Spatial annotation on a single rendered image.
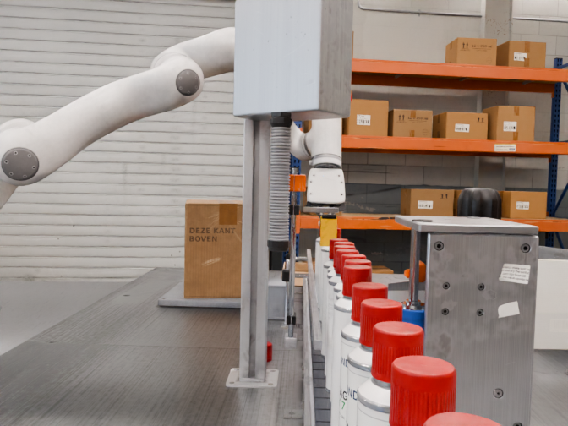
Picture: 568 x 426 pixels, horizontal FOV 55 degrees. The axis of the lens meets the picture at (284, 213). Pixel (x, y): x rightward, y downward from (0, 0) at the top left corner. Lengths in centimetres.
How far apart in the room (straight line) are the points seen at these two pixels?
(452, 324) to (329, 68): 45
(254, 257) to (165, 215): 441
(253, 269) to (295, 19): 42
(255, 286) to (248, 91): 33
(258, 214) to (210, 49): 53
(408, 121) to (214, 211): 363
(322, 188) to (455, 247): 95
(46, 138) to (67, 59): 435
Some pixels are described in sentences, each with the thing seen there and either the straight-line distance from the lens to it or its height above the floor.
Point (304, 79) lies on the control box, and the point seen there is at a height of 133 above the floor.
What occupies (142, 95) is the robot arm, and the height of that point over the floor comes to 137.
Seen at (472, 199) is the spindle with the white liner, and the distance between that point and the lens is 109.
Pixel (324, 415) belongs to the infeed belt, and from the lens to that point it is 75.
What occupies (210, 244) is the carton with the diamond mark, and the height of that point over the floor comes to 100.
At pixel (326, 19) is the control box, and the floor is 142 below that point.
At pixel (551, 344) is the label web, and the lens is 101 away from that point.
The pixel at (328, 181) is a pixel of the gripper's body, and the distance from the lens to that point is 146.
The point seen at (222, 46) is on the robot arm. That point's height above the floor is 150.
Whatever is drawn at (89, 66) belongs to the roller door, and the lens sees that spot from 554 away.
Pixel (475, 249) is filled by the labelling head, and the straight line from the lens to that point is 53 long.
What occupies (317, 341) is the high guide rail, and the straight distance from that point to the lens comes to 78.
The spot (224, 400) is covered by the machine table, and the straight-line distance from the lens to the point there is 93.
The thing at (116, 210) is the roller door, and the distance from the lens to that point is 539.
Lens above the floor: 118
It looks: 3 degrees down
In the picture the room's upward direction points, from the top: 1 degrees clockwise
